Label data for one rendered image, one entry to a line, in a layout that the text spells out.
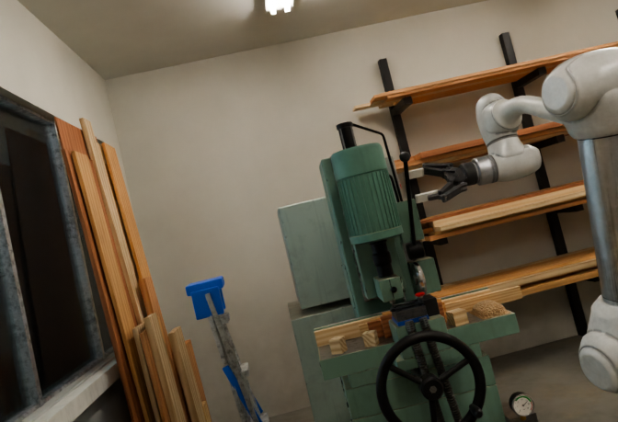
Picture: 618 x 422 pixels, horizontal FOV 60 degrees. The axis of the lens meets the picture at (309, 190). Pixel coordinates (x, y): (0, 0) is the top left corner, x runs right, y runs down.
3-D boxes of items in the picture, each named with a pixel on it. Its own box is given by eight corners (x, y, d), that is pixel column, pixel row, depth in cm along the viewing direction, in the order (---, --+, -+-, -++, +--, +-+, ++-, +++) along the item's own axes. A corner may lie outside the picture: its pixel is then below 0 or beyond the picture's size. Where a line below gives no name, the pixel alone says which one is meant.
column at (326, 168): (365, 353, 192) (319, 159, 197) (359, 340, 214) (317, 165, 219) (426, 338, 193) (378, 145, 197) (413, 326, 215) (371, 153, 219)
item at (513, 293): (361, 337, 174) (359, 325, 174) (360, 336, 176) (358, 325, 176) (523, 298, 175) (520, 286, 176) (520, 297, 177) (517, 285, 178)
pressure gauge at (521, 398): (517, 426, 151) (509, 397, 152) (511, 420, 155) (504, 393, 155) (538, 420, 151) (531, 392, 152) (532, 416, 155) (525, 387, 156)
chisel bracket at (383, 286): (384, 307, 171) (378, 280, 171) (378, 301, 185) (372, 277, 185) (406, 302, 171) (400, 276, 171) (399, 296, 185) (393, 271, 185)
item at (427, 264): (417, 296, 191) (408, 263, 192) (413, 293, 198) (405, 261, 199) (442, 290, 191) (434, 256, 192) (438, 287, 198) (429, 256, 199)
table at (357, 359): (324, 391, 148) (319, 370, 148) (320, 362, 178) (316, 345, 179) (535, 338, 150) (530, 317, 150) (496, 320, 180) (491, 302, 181)
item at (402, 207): (403, 244, 194) (393, 203, 195) (398, 243, 203) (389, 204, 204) (426, 238, 194) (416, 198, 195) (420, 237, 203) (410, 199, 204)
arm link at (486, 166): (486, 173, 178) (468, 176, 178) (486, 149, 173) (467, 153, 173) (497, 188, 170) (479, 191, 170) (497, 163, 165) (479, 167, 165)
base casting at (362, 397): (350, 421, 157) (343, 390, 157) (337, 369, 214) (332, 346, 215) (497, 384, 158) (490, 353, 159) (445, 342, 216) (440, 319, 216)
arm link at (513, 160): (492, 188, 175) (479, 152, 179) (538, 177, 175) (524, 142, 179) (502, 178, 165) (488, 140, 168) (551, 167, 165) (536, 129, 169)
